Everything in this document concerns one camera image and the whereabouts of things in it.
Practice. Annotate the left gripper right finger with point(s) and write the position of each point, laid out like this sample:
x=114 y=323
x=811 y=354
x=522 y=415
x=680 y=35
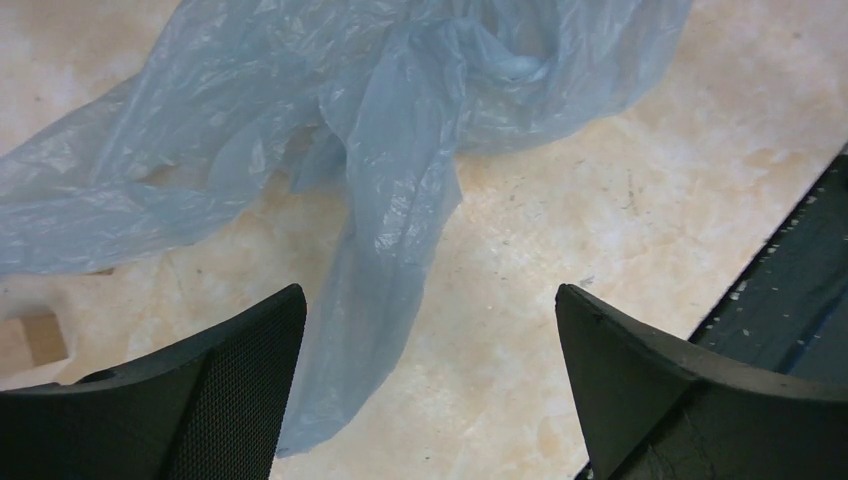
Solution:
x=654 y=406

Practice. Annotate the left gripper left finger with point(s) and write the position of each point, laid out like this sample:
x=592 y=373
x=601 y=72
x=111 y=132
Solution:
x=206 y=407

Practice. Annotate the blue plastic trash bag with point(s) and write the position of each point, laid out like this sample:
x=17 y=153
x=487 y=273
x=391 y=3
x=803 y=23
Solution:
x=378 y=96

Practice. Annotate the wooden letter tile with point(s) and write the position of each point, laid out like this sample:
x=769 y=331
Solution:
x=44 y=338

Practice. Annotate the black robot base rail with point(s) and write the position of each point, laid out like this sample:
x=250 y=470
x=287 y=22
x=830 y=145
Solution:
x=787 y=311

